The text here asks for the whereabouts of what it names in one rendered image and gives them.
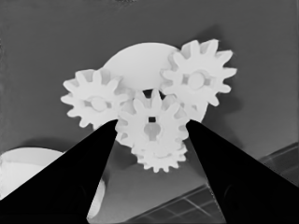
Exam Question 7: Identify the large thick white disc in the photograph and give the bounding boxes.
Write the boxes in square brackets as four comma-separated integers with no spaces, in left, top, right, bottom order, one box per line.
[0,147,107,220]

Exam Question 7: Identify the round white carrier with pins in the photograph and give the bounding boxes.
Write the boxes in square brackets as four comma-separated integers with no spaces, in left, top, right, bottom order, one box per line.
[101,41,210,124]

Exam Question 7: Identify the white toothed gear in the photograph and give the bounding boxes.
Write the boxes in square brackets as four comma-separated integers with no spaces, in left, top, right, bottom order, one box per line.
[160,38,237,108]
[135,141,189,174]
[60,68,131,130]
[114,88,191,157]

